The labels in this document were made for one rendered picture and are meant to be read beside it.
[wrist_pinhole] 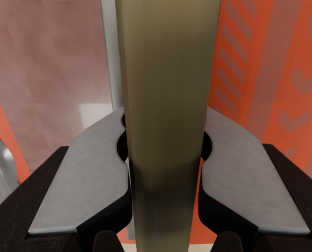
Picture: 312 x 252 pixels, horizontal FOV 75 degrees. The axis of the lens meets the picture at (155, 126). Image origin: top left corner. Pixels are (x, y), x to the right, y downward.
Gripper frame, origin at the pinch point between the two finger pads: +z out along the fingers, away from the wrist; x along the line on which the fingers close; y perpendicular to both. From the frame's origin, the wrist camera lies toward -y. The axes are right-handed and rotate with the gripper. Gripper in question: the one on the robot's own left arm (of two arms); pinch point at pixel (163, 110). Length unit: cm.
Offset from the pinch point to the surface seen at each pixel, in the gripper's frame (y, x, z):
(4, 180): 10.0, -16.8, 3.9
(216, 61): -1.6, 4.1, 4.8
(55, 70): -1.2, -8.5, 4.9
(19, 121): 3.4, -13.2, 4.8
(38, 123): 3.6, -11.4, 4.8
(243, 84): 0.2, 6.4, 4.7
